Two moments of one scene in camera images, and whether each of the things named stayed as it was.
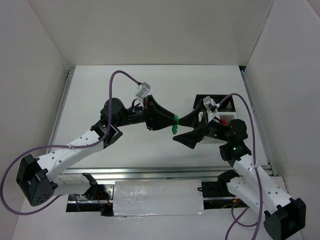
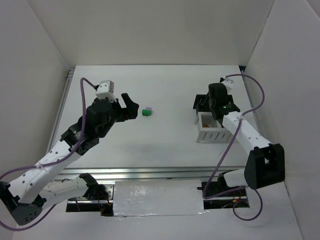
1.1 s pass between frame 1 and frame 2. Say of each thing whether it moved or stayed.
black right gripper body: moved
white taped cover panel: stayed
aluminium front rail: stayed
